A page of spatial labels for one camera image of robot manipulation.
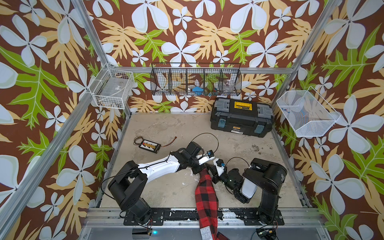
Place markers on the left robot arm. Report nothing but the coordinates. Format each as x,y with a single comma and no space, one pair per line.
127,185

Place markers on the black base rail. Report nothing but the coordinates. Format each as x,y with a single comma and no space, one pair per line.
247,216

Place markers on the black wire basket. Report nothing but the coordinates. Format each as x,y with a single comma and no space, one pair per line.
196,79

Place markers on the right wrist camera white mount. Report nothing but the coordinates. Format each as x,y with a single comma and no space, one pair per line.
220,166

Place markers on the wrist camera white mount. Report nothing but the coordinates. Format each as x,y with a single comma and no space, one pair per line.
220,166
205,157

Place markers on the red plaid sleeve forearm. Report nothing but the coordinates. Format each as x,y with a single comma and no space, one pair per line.
207,207

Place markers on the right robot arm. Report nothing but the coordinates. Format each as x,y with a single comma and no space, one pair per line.
261,174

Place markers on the black battery charger box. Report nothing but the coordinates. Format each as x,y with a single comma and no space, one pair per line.
150,146

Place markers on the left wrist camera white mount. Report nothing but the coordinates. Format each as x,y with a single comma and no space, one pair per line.
205,157

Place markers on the black toolbox yellow label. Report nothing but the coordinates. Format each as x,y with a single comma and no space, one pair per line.
241,117

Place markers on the white wire basket left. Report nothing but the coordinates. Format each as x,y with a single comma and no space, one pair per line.
111,88

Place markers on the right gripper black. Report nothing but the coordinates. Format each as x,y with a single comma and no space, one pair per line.
215,176

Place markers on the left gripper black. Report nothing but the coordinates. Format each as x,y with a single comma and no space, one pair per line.
200,167

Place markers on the white mesh basket right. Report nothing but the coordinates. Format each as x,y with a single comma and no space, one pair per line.
308,112

